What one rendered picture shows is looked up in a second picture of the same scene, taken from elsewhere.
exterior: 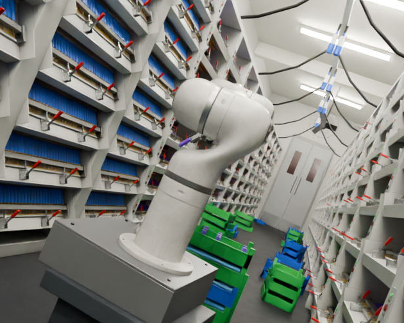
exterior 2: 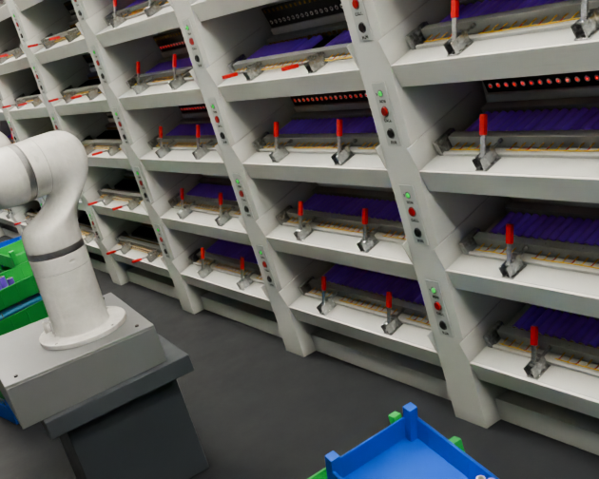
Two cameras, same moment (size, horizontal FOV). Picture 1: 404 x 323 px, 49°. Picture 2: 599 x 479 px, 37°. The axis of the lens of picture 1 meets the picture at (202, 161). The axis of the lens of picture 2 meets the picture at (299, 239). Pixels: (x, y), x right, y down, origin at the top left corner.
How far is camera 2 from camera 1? 1.14 m
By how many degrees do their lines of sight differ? 45
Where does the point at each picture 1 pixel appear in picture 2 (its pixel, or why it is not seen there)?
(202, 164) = (67, 223)
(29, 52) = not seen: outside the picture
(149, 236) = (79, 317)
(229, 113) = (51, 163)
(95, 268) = (80, 379)
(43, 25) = not seen: outside the picture
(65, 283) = (73, 412)
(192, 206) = (86, 261)
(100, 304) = (115, 392)
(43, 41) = not seen: outside the picture
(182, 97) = (1, 186)
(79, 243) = (48, 377)
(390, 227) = (140, 113)
